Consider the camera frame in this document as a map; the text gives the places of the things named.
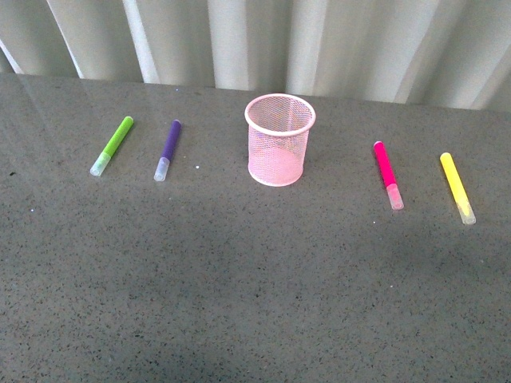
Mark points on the purple marker pen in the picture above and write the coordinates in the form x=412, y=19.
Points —
x=167, y=152

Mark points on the pink mesh cup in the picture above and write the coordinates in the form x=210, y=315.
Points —
x=278, y=130

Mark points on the yellow marker pen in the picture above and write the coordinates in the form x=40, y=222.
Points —
x=457, y=189

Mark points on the pink marker pen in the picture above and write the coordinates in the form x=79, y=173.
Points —
x=388, y=177

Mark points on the white pleated curtain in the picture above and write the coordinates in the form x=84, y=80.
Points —
x=453, y=54

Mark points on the green marker pen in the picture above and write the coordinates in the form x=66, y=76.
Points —
x=111, y=147

